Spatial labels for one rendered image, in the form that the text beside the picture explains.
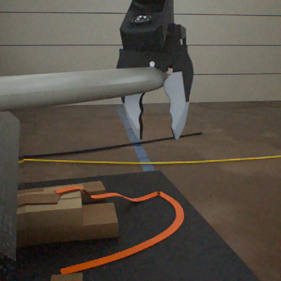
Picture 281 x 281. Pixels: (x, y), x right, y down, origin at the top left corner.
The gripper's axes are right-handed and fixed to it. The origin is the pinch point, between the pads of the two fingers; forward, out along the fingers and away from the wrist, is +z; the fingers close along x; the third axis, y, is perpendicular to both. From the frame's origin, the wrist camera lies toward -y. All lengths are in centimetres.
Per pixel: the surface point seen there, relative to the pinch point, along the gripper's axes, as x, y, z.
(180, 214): 18, 141, 80
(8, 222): 37.2, 14.6, 23.5
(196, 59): 44, 569, -9
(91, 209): 65, 120, 69
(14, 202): 42, 24, 23
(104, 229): 52, 107, 74
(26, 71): 310, 460, -5
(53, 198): 79, 106, 58
